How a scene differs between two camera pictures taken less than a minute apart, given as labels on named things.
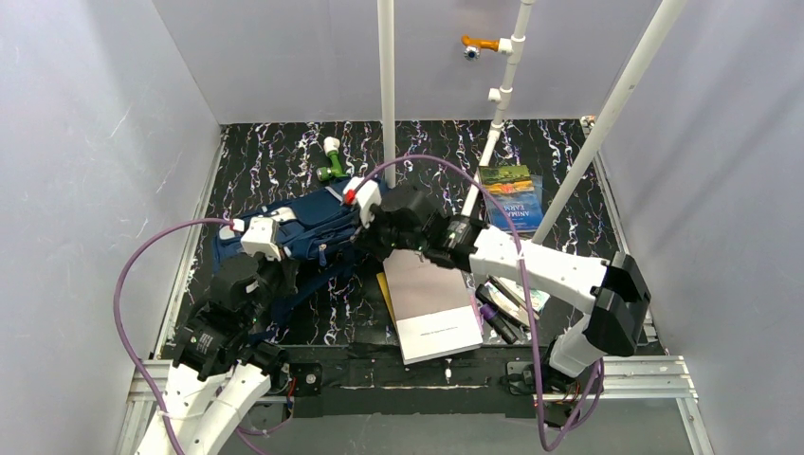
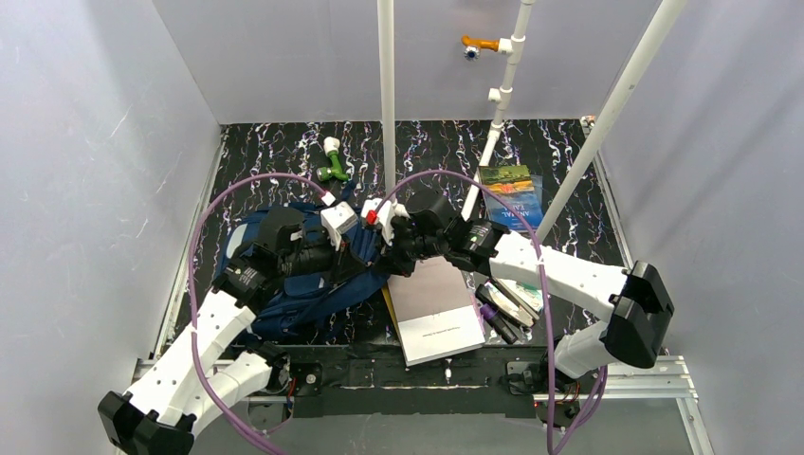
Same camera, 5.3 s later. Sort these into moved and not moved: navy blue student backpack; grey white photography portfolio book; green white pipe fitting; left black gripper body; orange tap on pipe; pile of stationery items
Moved: navy blue student backpack; left black gripper body
Not moved: pile of stationery items; grey white photography portfolio book; green white pipe fitting; orange tap on pipe
